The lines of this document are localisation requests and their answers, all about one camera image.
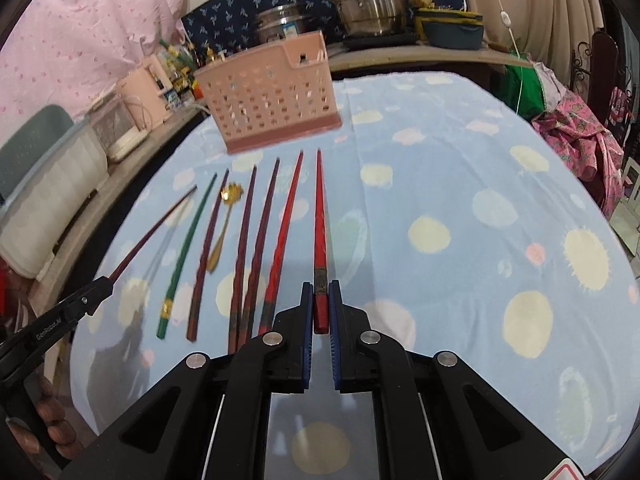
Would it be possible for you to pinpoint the green chopstick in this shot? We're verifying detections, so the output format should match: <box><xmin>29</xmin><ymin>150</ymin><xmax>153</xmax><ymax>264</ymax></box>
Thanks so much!
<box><xmin>156</xmin><ymin>172</ymin><xmax>219</xmax><ymax>339</ymax></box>

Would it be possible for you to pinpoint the blue basin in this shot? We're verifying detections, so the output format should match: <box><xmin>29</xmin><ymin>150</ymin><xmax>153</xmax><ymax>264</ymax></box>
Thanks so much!
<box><xmin>422</xmin><ymin>17</ymin><xmax>485</xmax><ymax>51</ymax></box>

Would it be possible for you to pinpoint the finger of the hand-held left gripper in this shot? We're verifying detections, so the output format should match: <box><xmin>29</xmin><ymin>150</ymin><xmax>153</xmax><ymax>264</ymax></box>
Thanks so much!
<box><xmin>56</xmin><ymin>275</ymin><xmax>119</xmax><ymax>323</ymax></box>

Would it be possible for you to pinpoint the pink dotted curtain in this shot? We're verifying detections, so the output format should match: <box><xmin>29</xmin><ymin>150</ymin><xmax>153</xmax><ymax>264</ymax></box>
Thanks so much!
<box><xmin>0</xmin><ymin>0</ymin><xmax>211</xmax><ymax>121</ymax></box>

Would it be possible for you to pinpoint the steel rice cooker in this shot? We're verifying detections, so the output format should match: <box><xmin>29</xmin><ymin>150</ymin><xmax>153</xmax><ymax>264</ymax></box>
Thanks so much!
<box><xmin>255</xmin><ymin>4</ymin><xmax>312</xmax><ymax>46</ymax></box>

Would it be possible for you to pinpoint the yellow basin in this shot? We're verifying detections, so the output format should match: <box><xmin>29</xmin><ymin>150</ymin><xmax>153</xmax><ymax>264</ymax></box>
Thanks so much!
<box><xmin>415</xmin><ymin>7</ymin><xmax>483</xmax><ymax>25</ymax></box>

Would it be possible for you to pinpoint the dark wooden chair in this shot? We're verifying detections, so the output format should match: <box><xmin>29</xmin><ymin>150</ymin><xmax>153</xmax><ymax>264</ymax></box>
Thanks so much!
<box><xmin>570</xmin><ymin>30</ymin><xmax>640</xmax><ymax>126</ymax></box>

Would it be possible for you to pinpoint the white cable with switch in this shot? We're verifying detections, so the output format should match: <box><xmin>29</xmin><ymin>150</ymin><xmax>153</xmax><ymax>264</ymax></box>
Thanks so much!
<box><xmin>475</xmin><ymin>0</ymin><xmax>526</xmax><ymax>121</ymax></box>

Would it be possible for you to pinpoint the pink patterned cloth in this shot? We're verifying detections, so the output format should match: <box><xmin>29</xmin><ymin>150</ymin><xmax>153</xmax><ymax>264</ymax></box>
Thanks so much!
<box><xmin>532</xmin><ymin>87</ymin><xmax>626</xmax><ymax>221</ymax></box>

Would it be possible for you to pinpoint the blue dotted tablecloth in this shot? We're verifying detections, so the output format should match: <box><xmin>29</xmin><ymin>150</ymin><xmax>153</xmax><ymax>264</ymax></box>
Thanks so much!
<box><xmin>70</xmin><ymin>72</ymin><xmax>640</xmax><ymax>480</ymax></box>

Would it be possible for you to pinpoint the pink perforated utensil basket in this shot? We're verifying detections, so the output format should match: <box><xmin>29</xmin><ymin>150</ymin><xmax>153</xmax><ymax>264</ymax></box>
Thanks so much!
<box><xmin>192</xmin><ymin>30</ymin><xmax>344</xmax><ymax>155</ymax></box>

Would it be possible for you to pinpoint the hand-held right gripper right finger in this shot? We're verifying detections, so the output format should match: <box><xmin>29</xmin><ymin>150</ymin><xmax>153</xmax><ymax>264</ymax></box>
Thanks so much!
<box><xmin>327</xmin><ymin>280</ymin><xmax>566</xmax><ymax>480</ymax></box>

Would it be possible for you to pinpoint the thin dark red chopstick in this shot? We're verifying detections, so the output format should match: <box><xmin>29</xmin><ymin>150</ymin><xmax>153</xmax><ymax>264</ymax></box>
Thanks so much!
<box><xmin>107</xmin><ymin>185</ymin><xmax>199</xmax><ymax>283</ymax></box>

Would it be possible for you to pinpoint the black induction cooktop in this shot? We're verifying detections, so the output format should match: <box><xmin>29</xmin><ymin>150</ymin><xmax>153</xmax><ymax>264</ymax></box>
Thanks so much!
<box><xmin>342</xmin><ymin>30</ymin><xmax>418</xmax><ymax>52</ymax></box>

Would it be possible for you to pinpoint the person's left hand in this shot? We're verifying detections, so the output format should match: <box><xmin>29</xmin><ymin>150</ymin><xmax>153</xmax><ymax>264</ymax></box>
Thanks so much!
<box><xmin>5</xmin><ymin>375</ymin><xmax>83</xmax><ymax>463</ymax></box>

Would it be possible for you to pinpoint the beige curtain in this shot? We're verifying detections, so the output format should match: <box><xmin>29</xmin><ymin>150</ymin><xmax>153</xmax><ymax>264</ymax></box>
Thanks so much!
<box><xmin>457</xmin><ymin>0</ymin><xmax>613</xmax><ymax>61</ymax></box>

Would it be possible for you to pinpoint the gold spoon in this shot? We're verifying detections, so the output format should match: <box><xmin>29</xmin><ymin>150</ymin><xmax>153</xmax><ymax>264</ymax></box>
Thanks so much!
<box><xmin>206</xmin><ymin>182</ymin><xmax>245</xmax><ymax>275</ymax></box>

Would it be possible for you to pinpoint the navy floral cloth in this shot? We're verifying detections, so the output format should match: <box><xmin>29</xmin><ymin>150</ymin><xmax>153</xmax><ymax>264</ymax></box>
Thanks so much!
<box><xmin>180</xmin><ymin>0</ymin><xmax>468</xmax><ymax>61</ymax></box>

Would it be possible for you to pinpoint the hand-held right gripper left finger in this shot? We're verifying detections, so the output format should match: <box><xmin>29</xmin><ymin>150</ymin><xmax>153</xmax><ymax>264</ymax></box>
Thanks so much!
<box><xmin>60</xmin><ymin>282</ymin><xmax>314</xmax><ymax>480</ymax></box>

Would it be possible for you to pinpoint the white dish container grey lid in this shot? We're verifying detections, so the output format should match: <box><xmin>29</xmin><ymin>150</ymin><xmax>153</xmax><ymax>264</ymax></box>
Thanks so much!
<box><xmin>0</xmin><ymin>105</ymin><xmax>110</xmax><ymax>281</ymax></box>

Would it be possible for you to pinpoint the dark brown chopstick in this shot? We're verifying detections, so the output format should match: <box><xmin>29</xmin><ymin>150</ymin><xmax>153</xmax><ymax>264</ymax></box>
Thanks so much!
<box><xmin>185</xmin><ymin>168</ymin><xmax>231</xmax><ymax>343</ymax></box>

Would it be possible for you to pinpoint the green cloth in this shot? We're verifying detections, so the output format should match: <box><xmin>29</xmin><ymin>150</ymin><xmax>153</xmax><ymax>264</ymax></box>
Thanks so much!
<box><xmin>500</xmin><ymin>52</ymin><xmax>546</xmax><ymax>121</ymax></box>

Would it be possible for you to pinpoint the white appliance with clear lid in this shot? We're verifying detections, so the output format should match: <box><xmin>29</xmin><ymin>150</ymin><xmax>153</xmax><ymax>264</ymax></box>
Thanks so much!
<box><xmin>92</xmin><ymin>95</ymin><xmax>151</xmax><ymax>163</ymax></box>

